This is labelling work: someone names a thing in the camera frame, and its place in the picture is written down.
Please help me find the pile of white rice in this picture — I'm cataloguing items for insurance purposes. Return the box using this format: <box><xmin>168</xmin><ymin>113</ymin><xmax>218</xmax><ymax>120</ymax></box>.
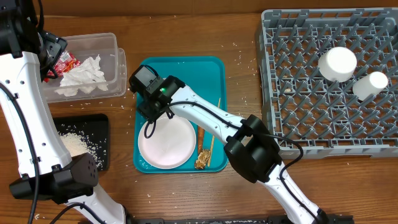
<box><xmin>58</xmin><ymin>124</ymin><xmax>109</xmax><ymax>171</ymax></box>

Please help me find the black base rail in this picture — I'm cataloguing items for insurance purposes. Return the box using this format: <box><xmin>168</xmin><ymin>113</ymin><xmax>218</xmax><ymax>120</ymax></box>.
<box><xmin>136</xmin><ymin>215</ymin><xmax>354</xmax><ymax>224</ymax></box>

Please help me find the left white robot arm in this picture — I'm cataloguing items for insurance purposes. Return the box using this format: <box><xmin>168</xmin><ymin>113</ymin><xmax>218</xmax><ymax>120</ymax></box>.
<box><xmin>1</xmin><ymin>0</ymin><xmax>132</xmax><ymax>223</ymax></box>

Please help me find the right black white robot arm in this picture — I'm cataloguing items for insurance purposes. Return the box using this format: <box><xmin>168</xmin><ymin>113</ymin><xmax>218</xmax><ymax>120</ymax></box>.
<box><xmin>129</xmin><ymin>74</ymin><xmax>329</xmax><ymax>223</ymax></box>

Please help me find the brown carrot-shaped food piece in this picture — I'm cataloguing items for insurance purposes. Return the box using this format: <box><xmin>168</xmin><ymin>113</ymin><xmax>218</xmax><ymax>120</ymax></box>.
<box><xmin>197</xmin><ymin>126</ymin><xmax>205</xmax><ymax>154</ymax></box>

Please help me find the clear plastic bin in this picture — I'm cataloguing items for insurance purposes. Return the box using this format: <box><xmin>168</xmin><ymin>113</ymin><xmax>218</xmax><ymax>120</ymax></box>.
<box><xmin>42</xmin><ymin>33</ymin><xmax>127</xmax><ymax>103</ymax></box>

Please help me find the white plastic cup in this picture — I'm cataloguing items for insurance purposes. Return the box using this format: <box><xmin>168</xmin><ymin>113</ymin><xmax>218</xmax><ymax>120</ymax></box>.
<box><xmin>353</xmin><ymin>72</ymin><xmax>388</xmax><ymax>101</ymax></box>

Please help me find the grey dishwasher rack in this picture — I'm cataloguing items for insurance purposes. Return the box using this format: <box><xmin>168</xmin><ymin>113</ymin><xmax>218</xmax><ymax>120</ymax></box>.
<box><xmin>256</xmin><ymin>8</ymin><xmax>397</xmax><ymax>159</ymax></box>

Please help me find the large pink plate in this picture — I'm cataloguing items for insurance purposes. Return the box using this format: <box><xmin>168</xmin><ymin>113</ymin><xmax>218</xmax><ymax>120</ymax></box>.
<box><xmin>137</xmin><ymin>115</ymin><xmax>197</xmax><ymax>169</ymax></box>

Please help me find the pale green bowl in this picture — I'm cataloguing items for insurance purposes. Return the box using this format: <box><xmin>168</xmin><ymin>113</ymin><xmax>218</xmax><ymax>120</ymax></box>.
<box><xmin>318</xmin><ymin>47</ymin><xmax>357</xmax><ymax>83</ymax></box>

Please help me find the crumbly granola food piece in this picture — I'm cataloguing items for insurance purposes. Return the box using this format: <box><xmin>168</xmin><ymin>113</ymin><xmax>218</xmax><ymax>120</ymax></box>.
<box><xmin>194</xmin><ymin>149</ymin><xmax>211</xmax><ymax>170</ymax></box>

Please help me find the red snack wrapper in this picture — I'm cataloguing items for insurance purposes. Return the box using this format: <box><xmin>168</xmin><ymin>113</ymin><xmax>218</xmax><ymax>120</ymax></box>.
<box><xmin>44</xmin><ymin>50</ymin><xmax>81</xmax><ymax>82</ymax></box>

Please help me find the white napkin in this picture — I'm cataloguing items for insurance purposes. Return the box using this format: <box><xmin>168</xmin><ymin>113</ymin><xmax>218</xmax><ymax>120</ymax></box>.
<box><xmin>55</xmin><ymin>55</ymin><xmax>108</xmax><ymax>96</ymax></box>

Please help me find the black plastic tray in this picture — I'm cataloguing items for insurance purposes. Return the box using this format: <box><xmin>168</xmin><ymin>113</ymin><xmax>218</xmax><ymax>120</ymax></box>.
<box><xmin>53</xmin><ymin>114</ymin><xmax>110</xmax><ymax>164</ymax></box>

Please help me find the wooden chopstick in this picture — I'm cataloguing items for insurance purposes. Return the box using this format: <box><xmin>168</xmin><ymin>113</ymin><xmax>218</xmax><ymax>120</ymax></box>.
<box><xmin>207</xmin><ymin>98</ymin><xmax>221</xmax><ymax>167</ymax></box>

